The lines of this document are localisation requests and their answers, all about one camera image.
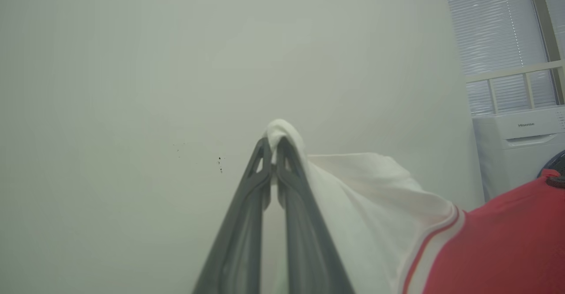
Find black round washing machine door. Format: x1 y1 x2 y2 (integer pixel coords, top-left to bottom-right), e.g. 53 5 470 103
536 150 565 180

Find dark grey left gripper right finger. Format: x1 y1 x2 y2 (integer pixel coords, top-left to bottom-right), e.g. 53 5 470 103
276 136 356 294

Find red and white garment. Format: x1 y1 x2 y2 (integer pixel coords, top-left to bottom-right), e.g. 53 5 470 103
265 118 565 294

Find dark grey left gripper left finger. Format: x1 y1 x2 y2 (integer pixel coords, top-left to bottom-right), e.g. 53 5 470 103
192 137 272 294

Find white Hisense washing machine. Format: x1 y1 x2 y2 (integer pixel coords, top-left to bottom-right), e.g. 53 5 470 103
472 106 565 202

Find beige window frame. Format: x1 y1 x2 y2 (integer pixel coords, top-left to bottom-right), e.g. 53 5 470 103
466 0 565 114

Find white window blinds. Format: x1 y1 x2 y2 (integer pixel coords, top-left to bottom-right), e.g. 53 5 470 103
443 0 565 117

